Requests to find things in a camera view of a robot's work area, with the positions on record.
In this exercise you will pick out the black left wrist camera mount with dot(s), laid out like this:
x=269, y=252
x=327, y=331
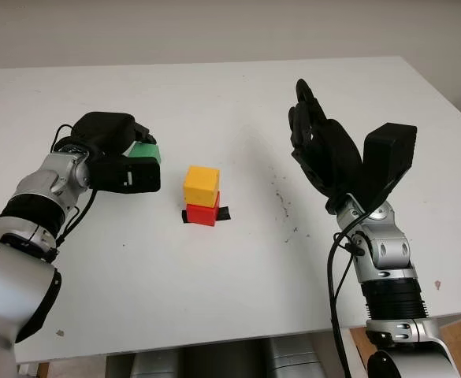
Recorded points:
x=135, y=175

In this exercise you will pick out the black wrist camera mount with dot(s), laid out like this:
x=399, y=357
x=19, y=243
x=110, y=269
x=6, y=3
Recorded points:
x=135, y=175
x=391, y=157

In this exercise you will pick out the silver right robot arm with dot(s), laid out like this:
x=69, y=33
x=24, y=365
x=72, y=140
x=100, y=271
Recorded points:
x=384, y=248

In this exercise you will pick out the red wooden block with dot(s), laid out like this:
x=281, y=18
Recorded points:
x=200, y=216

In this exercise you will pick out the black tape strip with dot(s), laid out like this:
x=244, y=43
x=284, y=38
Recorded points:
x=224, y=213

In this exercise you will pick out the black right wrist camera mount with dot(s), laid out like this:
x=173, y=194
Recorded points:
x=391, y=157

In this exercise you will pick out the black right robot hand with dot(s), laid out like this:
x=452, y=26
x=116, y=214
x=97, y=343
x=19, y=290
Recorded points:
x=328, y=157

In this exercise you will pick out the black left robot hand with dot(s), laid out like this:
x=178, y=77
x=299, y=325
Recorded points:
x=104, y=132

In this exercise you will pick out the yellow wooden block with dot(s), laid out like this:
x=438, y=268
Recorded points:
x=200, y=185

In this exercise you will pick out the green wooden block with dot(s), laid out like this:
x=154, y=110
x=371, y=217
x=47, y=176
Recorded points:
x=147, y=151

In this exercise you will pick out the grey right robot leg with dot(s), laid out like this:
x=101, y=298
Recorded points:
x=297, y=356

